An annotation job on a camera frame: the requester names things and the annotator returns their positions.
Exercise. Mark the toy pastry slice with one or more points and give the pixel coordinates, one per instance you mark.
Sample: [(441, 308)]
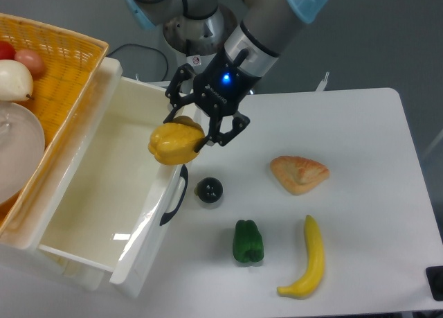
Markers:
[(298, 175)]

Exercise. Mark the white pear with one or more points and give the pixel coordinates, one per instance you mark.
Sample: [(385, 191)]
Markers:
[(16, 81)]

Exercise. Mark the white open drawer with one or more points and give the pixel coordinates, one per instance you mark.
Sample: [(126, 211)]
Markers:
[(110, 213)]

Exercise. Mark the white plate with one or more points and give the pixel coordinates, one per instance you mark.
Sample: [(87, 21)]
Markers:
[(22, 148)]

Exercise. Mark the white drawer cabinet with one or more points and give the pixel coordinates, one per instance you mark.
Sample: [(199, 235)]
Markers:
[(29, 217)]

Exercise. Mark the black drawer handle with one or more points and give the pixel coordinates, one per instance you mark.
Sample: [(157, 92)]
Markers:
[(177, 197)]

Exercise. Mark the yellow woven basket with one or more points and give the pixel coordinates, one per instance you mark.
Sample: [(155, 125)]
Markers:
[(72, 59)]

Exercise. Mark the green bell pepper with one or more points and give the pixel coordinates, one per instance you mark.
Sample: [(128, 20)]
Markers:
[(248, 244)]

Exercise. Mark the black object at edge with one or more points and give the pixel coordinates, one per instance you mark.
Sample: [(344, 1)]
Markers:
[(434, 275)]

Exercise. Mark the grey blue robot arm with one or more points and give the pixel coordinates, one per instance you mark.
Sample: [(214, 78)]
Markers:
[(265, 31)]

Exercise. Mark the yellow banana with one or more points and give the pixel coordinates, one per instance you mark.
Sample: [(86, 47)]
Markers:
[(315, 269)]

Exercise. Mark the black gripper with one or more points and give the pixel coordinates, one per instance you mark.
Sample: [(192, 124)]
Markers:
[(221, 89)]

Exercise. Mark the metal table bracket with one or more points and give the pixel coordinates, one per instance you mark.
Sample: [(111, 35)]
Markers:
[(323, 83)]

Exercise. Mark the yellow bell pepper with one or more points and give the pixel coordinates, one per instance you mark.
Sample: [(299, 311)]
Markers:
[(174, 143)]

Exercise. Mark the red tomato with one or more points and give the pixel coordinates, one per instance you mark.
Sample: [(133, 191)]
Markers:
[(7, 51)]

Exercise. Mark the pink peach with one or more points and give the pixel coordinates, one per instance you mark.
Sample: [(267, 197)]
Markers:
[(32, 61)]

